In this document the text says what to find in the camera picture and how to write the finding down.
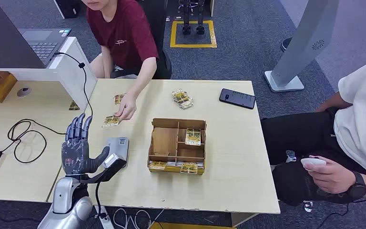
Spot white desk riser shelf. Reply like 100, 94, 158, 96
0, 37, 98, 111

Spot grey kiosk stand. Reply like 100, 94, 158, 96
264, 0, 340, 93

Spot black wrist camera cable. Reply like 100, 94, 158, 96
94, 180, 105, 219

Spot wooden compartment box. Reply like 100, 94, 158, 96
147, 118, 207, 176

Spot person with wristwatch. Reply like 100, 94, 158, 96
260, 53, 366, 208

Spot black wristwatch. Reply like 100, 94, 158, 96
347, 171, 366, 200

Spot white table leg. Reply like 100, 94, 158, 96
230, 212, 260, 228

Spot black smartphone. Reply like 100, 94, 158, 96
219, 88, 256, 110

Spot black robot leg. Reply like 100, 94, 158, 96
196, 0, 206, 35
178, 0, 192, 35

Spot white power strip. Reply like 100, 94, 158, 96
94, 205, 115, 229

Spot black cabinet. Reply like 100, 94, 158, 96
54, 0, 82, 20

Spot yellow printed ID card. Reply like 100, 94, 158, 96
102, 115, 121, 128

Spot dark round base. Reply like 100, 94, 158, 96
280, 37, 293, 53

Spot dark grey laptop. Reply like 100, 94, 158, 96
0, 0, 72, 70

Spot grey card reader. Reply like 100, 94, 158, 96
105, 137, 130, 162

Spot grey desk grommet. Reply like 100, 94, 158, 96
16, 87, 32, 98

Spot black office chair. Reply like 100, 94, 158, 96
110, 0, 173, 80

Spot white remote controller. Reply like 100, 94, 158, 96
300, 157, 327, 172

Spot left hand with wristwatch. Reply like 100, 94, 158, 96
309, 155, 356, 194

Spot black floor cable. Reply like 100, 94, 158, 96
315, 198, 366, 229

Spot black power cable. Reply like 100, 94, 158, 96
7, 51, 94, 164

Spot yellow room key card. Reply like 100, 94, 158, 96
184, 128, 202, 146
148, 161, 168, 171
180, 162, 199, 175

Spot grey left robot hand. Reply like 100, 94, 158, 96
61, 113, 111, 176

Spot pale wrist camera on bracket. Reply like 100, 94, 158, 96
98, 153, 127, 183

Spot white cables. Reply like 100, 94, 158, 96
112, 208, 165, 229

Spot person's left hand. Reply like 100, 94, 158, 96
114, 93, 138, 122

